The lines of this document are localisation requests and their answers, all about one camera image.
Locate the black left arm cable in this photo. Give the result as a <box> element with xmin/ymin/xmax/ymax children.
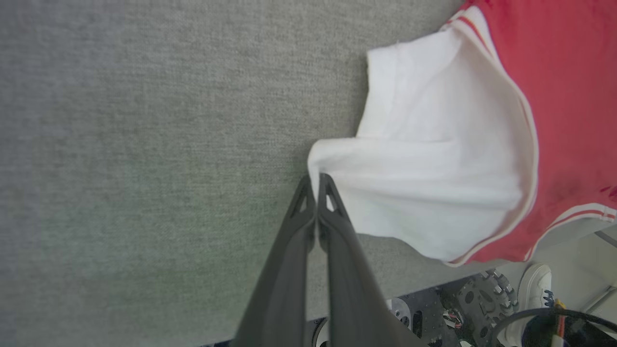
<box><xmin>491</xmin><ymin>307</ymin><xmax>617</xmax><ymax>347</ymax></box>

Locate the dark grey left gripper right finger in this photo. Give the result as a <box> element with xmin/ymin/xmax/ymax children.
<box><xmin>317</xmin><ymin>173</ymin><xmax>429</xmax><ymax>347</ymax></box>

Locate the white sneaker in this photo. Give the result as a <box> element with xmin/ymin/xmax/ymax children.
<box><xmin>504</xmin><ymin>263</ymin><xmax>554</xmax><ymax>347</ymax></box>

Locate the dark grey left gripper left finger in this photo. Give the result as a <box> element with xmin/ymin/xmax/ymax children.
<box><xmin>231</xmin><ymin>174</ymin><xmax>316</xmax><ymax>347</ymax></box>

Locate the black studded robot wheel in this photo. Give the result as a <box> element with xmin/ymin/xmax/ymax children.
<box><xmin>456</xmin><ymin>270</ymin><xmax>520</xmax><ymax>347</ymax></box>

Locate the red and white garment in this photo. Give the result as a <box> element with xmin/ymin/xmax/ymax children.
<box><xmin>308</xmin><ymin>0</ymin><xmax>617</xmax><ymax>268</ymax></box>

